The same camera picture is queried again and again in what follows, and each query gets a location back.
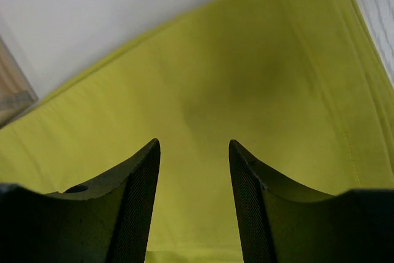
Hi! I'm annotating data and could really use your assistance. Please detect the wooden clothes rack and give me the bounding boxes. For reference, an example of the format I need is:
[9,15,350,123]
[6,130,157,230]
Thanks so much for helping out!
[1,39,38,127]

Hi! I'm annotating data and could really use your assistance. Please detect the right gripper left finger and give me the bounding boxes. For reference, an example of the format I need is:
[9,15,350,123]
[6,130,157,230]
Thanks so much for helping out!
[1,139,160,262]

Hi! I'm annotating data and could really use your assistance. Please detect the yellow-green trousers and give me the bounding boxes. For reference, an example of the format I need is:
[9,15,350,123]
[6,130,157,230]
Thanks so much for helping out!
[1,0,393,262]

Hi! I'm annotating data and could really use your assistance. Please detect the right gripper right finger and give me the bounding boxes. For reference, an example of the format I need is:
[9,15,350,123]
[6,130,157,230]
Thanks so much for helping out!
[228,140,393,262]

